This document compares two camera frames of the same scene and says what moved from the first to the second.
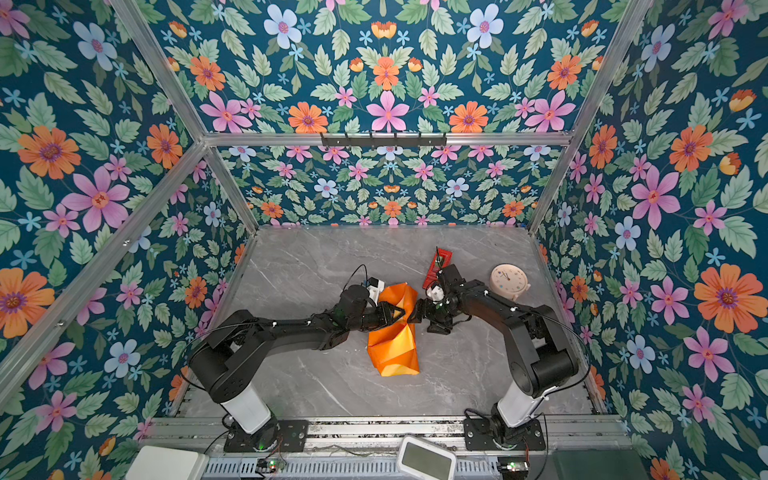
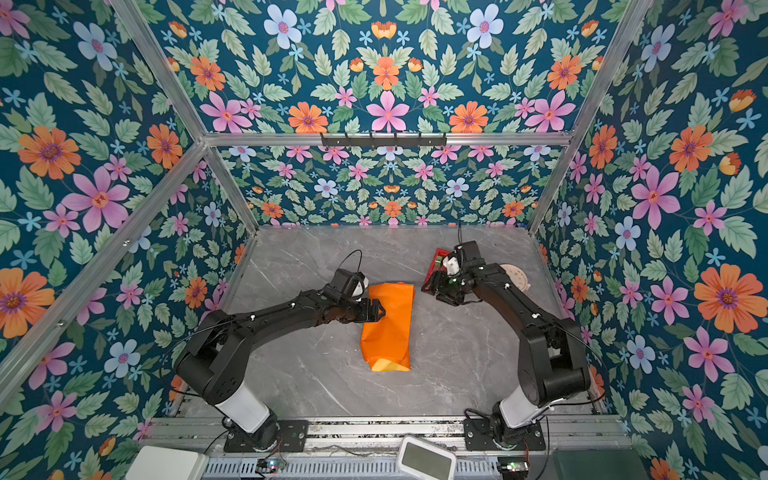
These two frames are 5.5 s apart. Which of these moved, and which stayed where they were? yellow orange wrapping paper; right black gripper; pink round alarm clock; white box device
Moved: right black gripper
Stayed: white box device; pink round alarm clock; yellow orange wrapping paper
